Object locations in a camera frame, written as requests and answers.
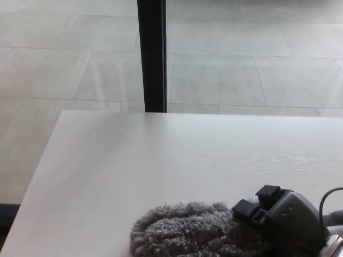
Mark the black vertical window frame post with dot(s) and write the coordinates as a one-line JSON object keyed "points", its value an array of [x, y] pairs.
{"points": [[152, 56]]}

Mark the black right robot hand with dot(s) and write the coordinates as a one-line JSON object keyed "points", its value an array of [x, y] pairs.
{"points": [[292, 217]]}

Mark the grey microfibre duster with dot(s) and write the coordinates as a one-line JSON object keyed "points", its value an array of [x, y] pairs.
{"points": [[187, 230]]}

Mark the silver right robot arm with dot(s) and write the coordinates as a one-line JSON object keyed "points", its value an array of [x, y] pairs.
{"points": [[333, 247]]}

